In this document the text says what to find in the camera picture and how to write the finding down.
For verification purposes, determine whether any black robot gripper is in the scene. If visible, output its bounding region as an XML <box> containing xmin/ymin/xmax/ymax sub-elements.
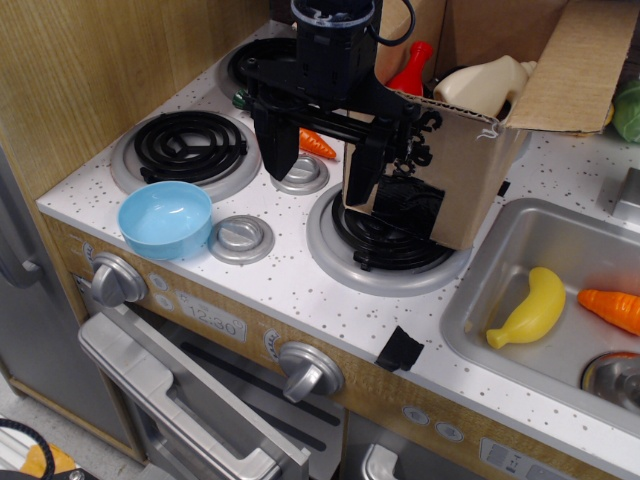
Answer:
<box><xmin>242</xmin><ymin>13</ymin><xmax>420</xmax><ymax>206</ymax></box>

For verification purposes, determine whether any light blue plastic bowl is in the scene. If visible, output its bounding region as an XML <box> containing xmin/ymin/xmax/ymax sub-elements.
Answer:
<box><xmin>117</xmin><ymin>181</ymin><xmax>213</xmax><ymax>260</ymax></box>

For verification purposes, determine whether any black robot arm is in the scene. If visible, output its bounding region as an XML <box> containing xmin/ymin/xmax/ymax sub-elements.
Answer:
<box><xmin>241</xmin><ymin>1</ymin><xmax>420</xmax><ymax>206</ymax></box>

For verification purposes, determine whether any orange toy carrot on stove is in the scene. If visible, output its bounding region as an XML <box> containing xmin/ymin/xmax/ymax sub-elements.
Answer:
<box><xmin>299</xmin><ymin>128</ymin><xmax>337</xmax><ymax>160</ymax></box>

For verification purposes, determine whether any silver stovetop knob middle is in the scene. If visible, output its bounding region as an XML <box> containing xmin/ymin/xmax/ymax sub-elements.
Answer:
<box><xmin>271</xmin><ymin>154</ymin><xmax>330</xmax><ymax>196</ymax></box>

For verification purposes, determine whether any silver stovetop knob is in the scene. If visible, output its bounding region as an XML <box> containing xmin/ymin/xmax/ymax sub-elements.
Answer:
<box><xmin>207</xmin><ymin>215</ymin><xmax>275</xmax><ymax>265</ymax></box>
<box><xmin>271</xmin><ymin>154</ymin><xmax>330</xmax><ymax>196</ymax></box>

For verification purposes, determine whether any black back-left burner coil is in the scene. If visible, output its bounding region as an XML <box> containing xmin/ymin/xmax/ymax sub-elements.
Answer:
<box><xmin>226</xmin><ymin>37</ymin><xmax>297</xmax><ymax>88</ymax></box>

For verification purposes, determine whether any red toy ketchup bottle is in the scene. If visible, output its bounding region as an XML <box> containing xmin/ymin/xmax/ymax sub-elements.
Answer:
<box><xmin>386</xmin><ymin>41</ymin><xmax>434</xmax><ymax>96</ymax></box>

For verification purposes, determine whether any black front-right burner coil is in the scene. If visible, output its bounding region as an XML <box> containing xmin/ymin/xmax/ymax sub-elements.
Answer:
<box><xmin>331</xmin><ymin>196</ymin><xmax>454</xmax><ymax>271</ymax></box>

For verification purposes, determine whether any silver stovetop knob front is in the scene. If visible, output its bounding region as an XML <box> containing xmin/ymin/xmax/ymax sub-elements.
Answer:
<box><xmin>207</xmin><ymin>215</ymin><xmax>275</xmax><ymax>265</ymax></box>

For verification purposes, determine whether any cream toy milk jug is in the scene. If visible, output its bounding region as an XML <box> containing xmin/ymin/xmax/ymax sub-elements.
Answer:
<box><xmin>433</xmin><ymin>55</ymin><xmax>537</xmax><ymax>118</ymax></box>

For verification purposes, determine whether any silver toy sink basin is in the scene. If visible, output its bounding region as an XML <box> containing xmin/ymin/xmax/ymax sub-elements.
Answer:
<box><xmin>441</xmin><ymin>199</ymin><xmax>639</xmax><ymax>435</ymax></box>

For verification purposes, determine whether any black tape piece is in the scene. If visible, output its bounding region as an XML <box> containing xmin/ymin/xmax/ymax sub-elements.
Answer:
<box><xmin>375</xmin><ymin>326</ymin><xmax>424</xmax><ymax>372</ymax></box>

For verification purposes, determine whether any silver oven dial right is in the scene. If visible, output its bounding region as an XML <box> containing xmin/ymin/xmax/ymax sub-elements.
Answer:
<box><xmin>279</xmin><ymin>341</ymin><xmax>345</xmax><ymax>403</ymax></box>

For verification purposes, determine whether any silver oven dial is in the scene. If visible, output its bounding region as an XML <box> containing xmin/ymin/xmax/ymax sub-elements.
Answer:
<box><xmin>279</xmin><ymin>341</ymin><xmax>345</xmax><ymax>403</ymax></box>
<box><xmin>91</xmin><ymin>252</ymin><xmax>148</xmax><ymax>308</ymax></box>

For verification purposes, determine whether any silver oven dial left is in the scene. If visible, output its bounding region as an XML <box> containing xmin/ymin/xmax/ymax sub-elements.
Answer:
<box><xmin>91</xmin><ymin>252</ymin><xmax>148</xmax><ymax>308</ymax></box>

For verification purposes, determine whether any yellow toy banana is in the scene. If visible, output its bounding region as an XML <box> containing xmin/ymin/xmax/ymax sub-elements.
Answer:
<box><xmin>486</xmin><ymin>267</ymin><xmax>566</xmax><ymax>349</ymax></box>

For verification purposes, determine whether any brown cardboard box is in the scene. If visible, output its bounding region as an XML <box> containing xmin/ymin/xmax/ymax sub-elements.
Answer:
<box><xmin>358</xmin><ymin>1</ymin><xmax>639</xmax><ymax>250</ymax></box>

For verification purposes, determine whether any green toy cabbage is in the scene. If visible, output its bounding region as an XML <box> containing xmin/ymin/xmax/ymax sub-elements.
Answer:
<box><xmin>612</xmin><ymin>80</ymin><xmax>639</xmax><ymax>143</ymax></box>

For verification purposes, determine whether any silver faucet base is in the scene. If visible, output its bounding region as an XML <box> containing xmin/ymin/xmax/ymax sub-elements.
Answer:
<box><xmin>612</xmin><ymin>168</ymin><xmax>640</xmax><ymax>225</ymax></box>

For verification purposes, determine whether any orange toy carrot in sink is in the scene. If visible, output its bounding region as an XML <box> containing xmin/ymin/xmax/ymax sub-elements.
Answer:
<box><xmin>577</xmin><ymin>289</ymin><xmax>639</xmax><ymax>336</ymax></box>

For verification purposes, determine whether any grey toy fridge door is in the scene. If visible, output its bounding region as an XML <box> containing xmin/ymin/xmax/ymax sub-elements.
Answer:
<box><xmin>1</xmin><ymin>159</ymin><xmax>133</xmax><ymax>449</ymax></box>

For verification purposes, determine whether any silver pot in sink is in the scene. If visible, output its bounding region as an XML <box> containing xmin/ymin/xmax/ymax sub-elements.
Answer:
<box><xmin>580</xmin><ymin>351</ymin><xmax>639</xmax><ymax>414</ymax></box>

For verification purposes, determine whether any yellow object on floor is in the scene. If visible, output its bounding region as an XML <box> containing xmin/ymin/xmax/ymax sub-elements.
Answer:
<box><xmin>19</xmin><ymin>442</ymin><xmax>79</xmax><ymax>479</ymax></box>

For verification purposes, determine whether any silver oven door handle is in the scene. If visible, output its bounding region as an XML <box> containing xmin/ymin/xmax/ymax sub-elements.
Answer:
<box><xmin>78</xmin><ymin>313</ymin><xmax>310</xmax><ymax>479</ymax></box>

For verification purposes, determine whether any silver dishwasher handle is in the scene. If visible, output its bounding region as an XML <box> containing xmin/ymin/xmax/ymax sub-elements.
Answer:
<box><xmin>360</xmin><ymin>444</ymin><xmax>398</xmax><ymax>480</ymax></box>

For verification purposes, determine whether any black cable on floor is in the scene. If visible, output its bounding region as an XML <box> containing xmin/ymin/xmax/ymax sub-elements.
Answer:
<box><xmin>0</xmin><ymin>418</ymin><xmax>62</xmax><ymax>480</ymax></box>

